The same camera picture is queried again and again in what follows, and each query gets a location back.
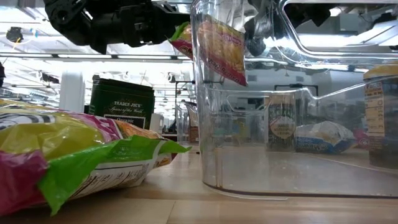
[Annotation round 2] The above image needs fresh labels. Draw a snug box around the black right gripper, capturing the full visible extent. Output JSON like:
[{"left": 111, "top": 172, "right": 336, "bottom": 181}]
[{"left": 244, "top": 12, "right": 275, "bottom": 58}]

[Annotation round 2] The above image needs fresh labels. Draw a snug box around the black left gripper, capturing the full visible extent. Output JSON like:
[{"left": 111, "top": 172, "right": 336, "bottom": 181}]
[{"left": 107, "top": 0, "right": 191, "bottom": 48}]

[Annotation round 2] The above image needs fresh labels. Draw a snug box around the lime chili shrimp ramen packet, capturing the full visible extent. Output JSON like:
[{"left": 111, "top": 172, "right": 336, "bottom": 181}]
[
  {"left": 169, "top": 17, "right": 249, "bottom": 87},
  {"left": 0, "top": 98, "right": 192, "bottom": 217}
]

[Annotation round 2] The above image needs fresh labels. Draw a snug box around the tan-lid spice jar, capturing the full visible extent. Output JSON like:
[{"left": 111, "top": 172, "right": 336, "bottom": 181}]
[{"left": 266, "top": 93, "right": 297, "bottom": 152}]

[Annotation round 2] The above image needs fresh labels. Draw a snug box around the brown white-label spice packet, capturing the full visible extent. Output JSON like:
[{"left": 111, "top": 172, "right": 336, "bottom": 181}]
[{"left": 185, "top": 101, "right": 200, "bottom": 144}]

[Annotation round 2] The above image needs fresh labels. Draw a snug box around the blue ramen packet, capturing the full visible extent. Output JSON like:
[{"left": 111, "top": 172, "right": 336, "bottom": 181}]
[{"left": 294, "top": 120, "right": 357, "bottom": 155}]

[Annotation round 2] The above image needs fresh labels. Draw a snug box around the red ramen packet white back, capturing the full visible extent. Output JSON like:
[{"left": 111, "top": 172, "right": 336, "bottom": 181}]
[{"left": 353, "top": 128, "right": 371, "bottom": 149}]

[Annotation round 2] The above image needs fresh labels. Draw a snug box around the yellow-lid spice jar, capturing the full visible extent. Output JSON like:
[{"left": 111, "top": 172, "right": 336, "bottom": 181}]
[{"left": 363, "top": 64, "right": 398, "bottom": 170}]

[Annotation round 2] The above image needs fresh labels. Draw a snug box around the small clear plastic bin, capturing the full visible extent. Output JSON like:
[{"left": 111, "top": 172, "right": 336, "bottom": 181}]
[{"left": 175, "top": 101, "right": 200, "bottom": 146}]

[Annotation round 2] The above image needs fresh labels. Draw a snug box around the white room column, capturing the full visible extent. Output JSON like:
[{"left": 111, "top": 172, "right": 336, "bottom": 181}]
[{"left": 60, "top": 71, "right": 85, "bottom": 113}]

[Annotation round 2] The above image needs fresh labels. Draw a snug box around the large clear plastic bin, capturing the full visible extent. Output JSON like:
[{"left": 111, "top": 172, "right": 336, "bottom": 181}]
[{"left": 190, "top": 0, "right": 398, "bottom": 200}]

